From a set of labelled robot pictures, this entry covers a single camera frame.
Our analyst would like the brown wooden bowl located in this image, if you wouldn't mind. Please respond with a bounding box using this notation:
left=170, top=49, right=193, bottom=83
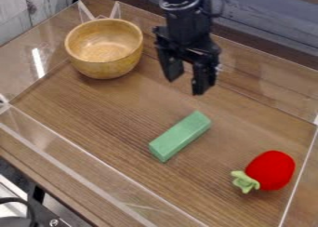
left=65, top=19, right=145, bottom=79

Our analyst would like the black cable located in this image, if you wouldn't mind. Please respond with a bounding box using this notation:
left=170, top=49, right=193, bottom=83
left=0, top=197, right=42, bottom=227

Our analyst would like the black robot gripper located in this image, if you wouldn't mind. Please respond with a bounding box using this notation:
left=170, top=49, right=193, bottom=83
left=153, top=0, right=222, bottom=95

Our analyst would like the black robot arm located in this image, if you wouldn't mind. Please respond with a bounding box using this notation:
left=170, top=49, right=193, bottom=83
left=153, top=0, right=225, bottom=95

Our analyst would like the green rectangular block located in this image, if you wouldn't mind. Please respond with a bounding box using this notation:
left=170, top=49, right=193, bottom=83
left=150, top=111, right=212, bottom=163

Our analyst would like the red plush strawberry toy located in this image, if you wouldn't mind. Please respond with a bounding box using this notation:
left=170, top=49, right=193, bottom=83
left=232, top=150, right=296, bottom=194

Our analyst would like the clear acrylic tray wall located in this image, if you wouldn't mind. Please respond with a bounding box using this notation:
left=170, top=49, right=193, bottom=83
left=0, top=0, right=318, bottom=227

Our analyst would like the black metal table bracket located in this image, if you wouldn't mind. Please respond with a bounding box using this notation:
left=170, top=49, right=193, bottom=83
left=27, top=184, right=85, bottom=227

